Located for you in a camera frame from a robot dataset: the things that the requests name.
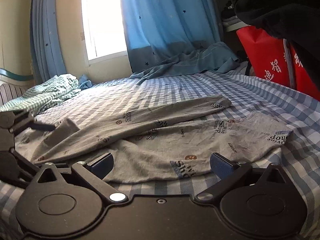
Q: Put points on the blue curtain left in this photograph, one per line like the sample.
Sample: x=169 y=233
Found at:
x=46 y=56

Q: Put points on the bright window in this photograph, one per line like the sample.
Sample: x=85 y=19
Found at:
x=103 y=29

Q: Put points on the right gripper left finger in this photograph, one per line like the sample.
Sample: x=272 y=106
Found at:
x=92 y=174

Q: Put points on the small blue cloth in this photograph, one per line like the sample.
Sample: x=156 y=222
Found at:
x=84 y=82

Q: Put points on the red bag with characters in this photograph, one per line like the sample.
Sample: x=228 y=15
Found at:
x=275 y=60

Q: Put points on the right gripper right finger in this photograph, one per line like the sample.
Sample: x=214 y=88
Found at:
x=230 y=174

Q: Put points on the blue star curtain right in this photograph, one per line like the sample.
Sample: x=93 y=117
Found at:
x=174 y=37

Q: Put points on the striped bed headboard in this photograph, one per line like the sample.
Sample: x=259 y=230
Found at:
x=13 y=85

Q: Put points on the black hanging garment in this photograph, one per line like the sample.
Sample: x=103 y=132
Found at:
x=297 y=21

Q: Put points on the grey printed pants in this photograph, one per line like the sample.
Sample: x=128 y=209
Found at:
x=165 y=142

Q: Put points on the green checked folded quilt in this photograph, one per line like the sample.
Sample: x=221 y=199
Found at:
x=41 y=97

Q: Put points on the blue checked bed sheet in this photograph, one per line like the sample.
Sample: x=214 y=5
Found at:
x=300 y=112

